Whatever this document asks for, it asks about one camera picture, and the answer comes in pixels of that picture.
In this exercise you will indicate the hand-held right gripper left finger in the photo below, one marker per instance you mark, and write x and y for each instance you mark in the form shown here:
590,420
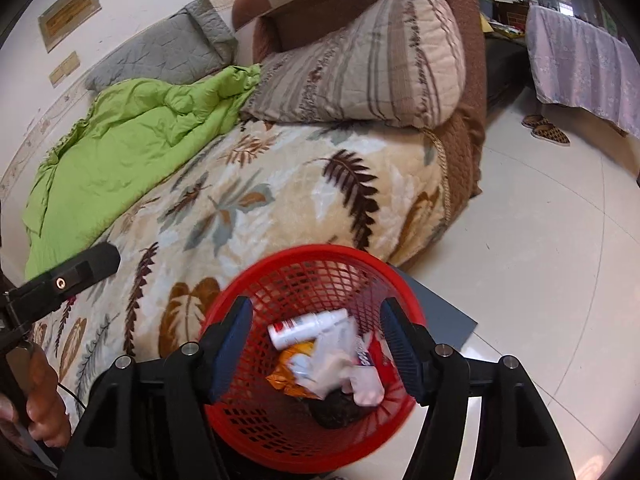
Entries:
231,347

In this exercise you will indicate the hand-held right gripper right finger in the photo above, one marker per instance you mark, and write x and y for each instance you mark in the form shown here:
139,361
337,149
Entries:
400,350

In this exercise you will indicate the orange plastic bag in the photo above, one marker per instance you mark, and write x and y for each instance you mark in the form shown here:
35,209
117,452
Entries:
285,375

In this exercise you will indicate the white sock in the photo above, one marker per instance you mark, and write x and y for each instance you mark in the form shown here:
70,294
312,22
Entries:
327,365

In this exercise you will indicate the white spray bottle red label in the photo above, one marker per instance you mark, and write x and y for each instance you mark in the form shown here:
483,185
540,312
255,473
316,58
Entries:
305,329

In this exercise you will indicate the red plastic basket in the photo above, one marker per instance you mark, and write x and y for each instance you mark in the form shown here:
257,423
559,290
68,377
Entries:
260,425

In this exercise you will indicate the black cloth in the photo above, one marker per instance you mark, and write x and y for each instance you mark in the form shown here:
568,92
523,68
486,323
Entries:
342,410

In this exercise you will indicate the person's left hand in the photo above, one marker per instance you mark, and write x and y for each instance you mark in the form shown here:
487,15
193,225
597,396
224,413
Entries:
47,400

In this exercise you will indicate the white and pink wrapper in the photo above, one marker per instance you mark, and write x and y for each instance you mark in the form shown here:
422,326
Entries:
369,380

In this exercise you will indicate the green quilt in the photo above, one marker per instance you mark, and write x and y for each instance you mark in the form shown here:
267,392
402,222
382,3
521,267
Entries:
125,150

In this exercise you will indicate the leaf printed blanket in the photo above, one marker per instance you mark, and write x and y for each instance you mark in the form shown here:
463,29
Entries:
280,195

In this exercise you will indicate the grey quilted pillow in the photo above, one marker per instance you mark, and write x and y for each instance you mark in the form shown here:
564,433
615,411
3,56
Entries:
160,50

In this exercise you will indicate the brown patterned slipper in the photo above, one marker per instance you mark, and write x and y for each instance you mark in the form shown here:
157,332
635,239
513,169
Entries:
537,121
552,134

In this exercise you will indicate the striped pillow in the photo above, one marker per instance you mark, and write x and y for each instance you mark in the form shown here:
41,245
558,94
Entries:
360,60

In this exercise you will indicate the dark low cabinet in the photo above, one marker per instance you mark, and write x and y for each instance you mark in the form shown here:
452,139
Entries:
505,67

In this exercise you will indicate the lilac tablecloth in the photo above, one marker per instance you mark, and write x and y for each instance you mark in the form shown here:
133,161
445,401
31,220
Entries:
580,65

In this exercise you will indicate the small yellow wall poster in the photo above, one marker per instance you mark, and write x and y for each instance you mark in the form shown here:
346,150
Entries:
65,69

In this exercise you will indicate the yellow framed wall poster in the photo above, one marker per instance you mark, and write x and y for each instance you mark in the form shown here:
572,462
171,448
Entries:
70,15

